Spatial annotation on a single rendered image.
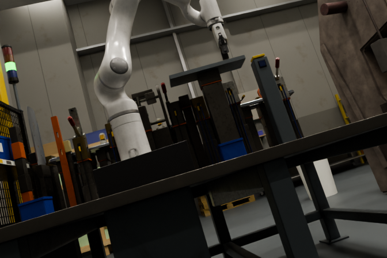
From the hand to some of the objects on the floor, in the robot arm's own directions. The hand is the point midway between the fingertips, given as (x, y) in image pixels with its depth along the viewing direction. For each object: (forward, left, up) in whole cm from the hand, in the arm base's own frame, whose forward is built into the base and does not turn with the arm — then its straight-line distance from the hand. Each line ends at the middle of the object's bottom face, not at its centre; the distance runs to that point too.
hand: (225, 54), depth 176 cm
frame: (+23, +61, -120) cm, 137 cm away
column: (-28, +55, -120) cm, 135 cm away
